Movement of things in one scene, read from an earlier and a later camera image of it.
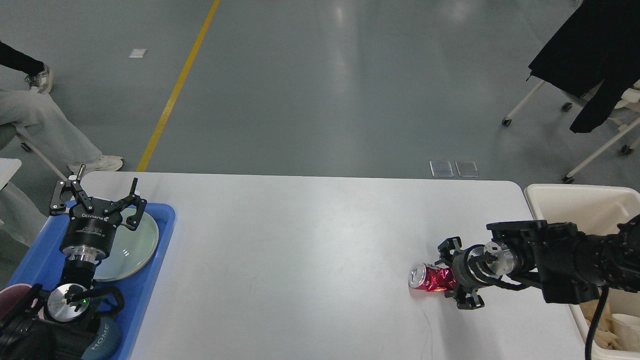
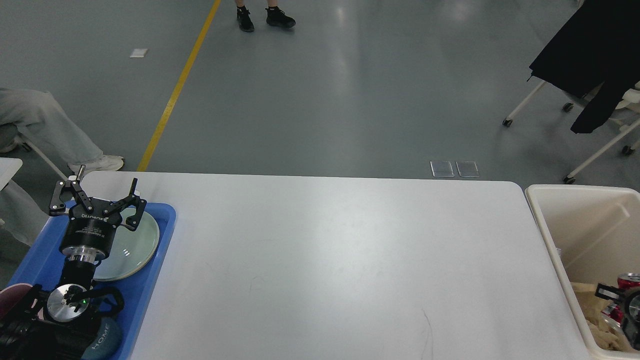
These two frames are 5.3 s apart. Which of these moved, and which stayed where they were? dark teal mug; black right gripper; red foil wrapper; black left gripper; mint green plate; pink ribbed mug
Moved: red foil wrapper; black right gripper
Stayed: black left gripper; pink ribbed mug; dark teal mug; mint green plate
